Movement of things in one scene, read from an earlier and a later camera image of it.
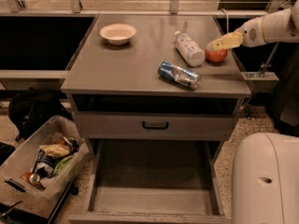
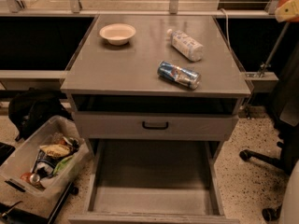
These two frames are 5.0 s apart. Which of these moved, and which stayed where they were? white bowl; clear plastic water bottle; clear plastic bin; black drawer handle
Moved: clear plastic water bottle
Stayed: black drawer handle; clear plastic bin; white bowl
